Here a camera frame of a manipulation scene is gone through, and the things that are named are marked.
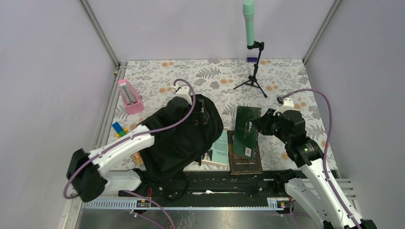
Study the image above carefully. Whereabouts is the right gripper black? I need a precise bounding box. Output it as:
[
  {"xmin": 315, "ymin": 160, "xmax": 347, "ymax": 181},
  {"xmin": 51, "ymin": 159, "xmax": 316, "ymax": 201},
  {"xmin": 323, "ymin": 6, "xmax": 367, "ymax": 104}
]
[{"xmin": 252, "ymin": 108, "xmax": 291, "ymax": 144}]

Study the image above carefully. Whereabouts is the colourful toy block train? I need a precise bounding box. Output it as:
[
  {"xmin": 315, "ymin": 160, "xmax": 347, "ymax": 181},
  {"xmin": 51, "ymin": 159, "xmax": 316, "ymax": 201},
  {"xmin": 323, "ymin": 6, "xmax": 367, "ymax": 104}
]
[{"xmin": 112, "ymin": 122, "xmax": 128, "ymax": 138}]

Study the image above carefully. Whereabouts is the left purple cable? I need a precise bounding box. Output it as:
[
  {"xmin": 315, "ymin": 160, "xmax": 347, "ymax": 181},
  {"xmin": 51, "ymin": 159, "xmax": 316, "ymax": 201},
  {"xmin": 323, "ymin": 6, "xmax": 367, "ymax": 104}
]
[{"xmin": 63, "ymin": 78, "xmax": 197, "ymax": 229}]

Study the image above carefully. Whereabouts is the purple cable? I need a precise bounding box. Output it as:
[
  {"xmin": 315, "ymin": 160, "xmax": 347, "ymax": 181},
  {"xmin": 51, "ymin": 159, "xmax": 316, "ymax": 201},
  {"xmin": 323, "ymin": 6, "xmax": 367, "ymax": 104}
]
[
  {"xmin": 63, "ymin": 78, "xmax": 197, "ymax": 229},
  {"xmin": 277, "ymin": 88, "xmax": 363, "ymax": 229}
]

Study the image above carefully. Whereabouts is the teal paperback book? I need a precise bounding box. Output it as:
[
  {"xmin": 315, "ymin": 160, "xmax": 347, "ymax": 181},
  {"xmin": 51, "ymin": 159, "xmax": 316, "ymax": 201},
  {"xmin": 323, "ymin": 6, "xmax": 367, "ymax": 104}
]
[{"xmin": 201, "ymin": 128, "xmax": 229, "ymax": 167}]

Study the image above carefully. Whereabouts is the green gold cover book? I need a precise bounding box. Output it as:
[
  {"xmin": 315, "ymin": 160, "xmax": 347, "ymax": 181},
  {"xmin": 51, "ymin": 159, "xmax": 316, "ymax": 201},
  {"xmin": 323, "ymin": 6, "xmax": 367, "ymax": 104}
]
[{"xmin": 233, "ymin": 106, "xmax": 261, "ymax": 160}]

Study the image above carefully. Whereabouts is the small blue block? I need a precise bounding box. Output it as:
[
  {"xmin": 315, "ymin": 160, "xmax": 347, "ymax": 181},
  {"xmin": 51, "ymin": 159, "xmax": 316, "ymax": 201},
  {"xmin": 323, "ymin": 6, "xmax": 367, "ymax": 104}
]
[{"xmin": 246, "ymin": 57, "xmax": 257, "ymax": 62}]

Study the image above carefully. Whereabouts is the floral table mat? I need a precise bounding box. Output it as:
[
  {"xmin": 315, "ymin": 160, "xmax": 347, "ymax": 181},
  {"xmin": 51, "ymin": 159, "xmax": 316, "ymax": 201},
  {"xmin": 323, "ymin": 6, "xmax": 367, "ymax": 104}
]
[{"xmin": 113, "ymin": 59, "xmax": 337, "ymax": 169}]

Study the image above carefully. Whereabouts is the orange snack packet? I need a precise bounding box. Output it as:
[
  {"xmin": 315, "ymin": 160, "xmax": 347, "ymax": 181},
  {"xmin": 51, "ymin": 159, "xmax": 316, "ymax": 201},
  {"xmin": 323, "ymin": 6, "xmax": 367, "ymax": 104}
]
[{"xmin": 132, "ymin": 152, "xmax": 143, "ymax": 165}]

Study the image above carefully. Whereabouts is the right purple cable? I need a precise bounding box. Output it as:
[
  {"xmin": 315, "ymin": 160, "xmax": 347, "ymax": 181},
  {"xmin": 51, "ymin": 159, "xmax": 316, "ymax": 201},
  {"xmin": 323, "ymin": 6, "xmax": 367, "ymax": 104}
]
[{"xmin": 277, "ymin": 88, "xmax": 363, "ymax": 229}]

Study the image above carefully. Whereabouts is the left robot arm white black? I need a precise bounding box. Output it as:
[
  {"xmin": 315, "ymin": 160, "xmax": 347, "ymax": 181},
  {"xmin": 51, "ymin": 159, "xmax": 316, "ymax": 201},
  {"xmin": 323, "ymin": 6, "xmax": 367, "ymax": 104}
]
[{"xmin": 63, "ymin": 95, "xmax": 196, "ymax": 202}]

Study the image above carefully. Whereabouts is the black student backpack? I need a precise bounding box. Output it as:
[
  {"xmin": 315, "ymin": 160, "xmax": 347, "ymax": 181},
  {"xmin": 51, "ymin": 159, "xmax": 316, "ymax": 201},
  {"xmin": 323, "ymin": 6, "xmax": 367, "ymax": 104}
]
[{"xmin": 140, "ymin": 94, "xmax": 224, "ymax": 182}]

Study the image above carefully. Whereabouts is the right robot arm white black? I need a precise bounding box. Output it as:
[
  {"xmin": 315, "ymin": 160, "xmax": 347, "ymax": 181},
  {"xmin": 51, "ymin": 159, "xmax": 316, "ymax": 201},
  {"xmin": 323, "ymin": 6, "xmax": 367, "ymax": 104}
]
[{"xmin": 252, "ymin": 109, "xmax": 376, "ymax": 229}]

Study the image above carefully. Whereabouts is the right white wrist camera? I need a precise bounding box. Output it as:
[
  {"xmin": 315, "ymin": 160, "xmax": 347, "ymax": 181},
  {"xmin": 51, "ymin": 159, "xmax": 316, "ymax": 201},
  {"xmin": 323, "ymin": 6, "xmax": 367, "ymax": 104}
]
[{"xmin": 276, "ymin": 97, "xmax": 296, "ymax": 114}]

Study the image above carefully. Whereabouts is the black tripod microphone stand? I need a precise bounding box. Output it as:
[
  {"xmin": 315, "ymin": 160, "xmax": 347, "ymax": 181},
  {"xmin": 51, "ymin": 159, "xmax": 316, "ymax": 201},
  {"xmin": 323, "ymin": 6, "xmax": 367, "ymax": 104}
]
[{"xmin": 233, "ymin": 41, "xmax": 267, "ymax": 98}]

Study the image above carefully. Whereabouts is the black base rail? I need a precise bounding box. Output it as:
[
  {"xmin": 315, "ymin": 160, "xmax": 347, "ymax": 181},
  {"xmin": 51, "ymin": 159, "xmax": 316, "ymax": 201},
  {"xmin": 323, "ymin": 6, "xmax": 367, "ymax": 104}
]
[{"xmin": 118, "ymin": 170, "xmax": 292, "ymax": 208}]

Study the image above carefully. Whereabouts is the pink metronome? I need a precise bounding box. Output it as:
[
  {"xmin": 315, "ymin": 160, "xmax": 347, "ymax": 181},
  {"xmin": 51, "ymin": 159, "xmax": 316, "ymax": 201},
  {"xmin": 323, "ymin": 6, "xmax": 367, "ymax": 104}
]
[{"xmin": 118, "ymin": 79, "xmax": 145, "ymax": 115}]

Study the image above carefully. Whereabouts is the green microphone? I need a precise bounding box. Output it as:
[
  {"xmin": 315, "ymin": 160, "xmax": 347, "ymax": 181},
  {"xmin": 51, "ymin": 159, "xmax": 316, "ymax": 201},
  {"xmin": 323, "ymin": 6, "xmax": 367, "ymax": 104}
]
[{"xmin": 243, "ymin": 0, "xmax": 255, "ymax": 47}]

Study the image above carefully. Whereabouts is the dark brown book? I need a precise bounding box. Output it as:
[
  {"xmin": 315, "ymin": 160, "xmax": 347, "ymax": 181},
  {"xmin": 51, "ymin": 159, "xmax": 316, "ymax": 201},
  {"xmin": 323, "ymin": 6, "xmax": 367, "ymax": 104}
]
[{"xmin": 227, "ymin": 130, "xmax": 263, "ymax": 175}]

